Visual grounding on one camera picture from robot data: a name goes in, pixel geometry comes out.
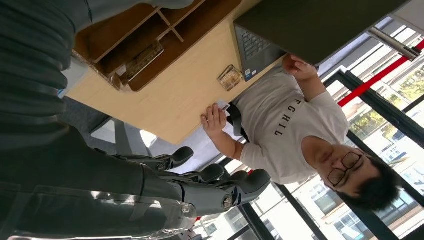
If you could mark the small clear plastic box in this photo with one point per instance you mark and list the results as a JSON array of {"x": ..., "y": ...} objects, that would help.
[{"x": 230, "y": 78}]

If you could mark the metal pole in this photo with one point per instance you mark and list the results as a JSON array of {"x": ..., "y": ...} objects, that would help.
[{"x": 394, "y": 43}]

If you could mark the white card reader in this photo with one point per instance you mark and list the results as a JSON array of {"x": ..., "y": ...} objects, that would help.
[{"x": 74, "y": 79}]

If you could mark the dark grey laptop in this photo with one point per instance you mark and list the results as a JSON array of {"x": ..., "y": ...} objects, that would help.
[{"x": 314, "y": 26}]

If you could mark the black office chair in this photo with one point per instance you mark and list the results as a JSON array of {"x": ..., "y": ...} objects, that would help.
[{"x": 236, "y": 122}]

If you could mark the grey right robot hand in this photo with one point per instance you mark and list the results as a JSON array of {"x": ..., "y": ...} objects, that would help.
[{"x": 99, "y": 185}]

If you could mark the person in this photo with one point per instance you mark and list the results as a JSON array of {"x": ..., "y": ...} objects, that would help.
[{"x": 281, "y": 132}]

